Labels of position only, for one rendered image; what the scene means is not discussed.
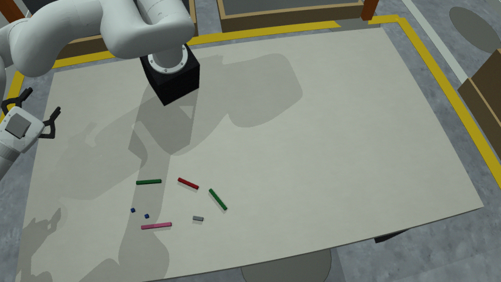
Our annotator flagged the pink rectangular rod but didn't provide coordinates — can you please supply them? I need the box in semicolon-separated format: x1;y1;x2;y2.
141;222;172;229

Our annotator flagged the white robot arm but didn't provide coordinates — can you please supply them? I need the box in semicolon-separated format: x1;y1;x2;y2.
0;0;195;109

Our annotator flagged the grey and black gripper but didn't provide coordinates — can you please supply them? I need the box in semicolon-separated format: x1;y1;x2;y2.
0;87;61;153

